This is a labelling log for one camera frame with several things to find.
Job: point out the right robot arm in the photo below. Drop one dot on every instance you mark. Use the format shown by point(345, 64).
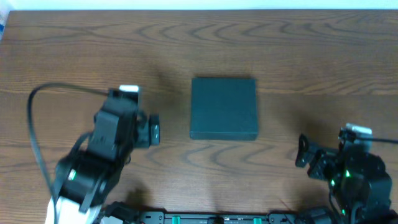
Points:
point(359, 185)

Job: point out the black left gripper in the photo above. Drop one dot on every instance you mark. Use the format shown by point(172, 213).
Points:
point(144, 131)

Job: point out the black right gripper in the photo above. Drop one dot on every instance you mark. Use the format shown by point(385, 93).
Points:
point(315, 161)

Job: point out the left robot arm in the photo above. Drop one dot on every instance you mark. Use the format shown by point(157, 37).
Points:
point(91, 170)

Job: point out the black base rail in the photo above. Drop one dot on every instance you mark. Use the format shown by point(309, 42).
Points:
point(120, 213)

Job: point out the dark green box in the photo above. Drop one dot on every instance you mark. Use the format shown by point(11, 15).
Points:
point(224, 109)

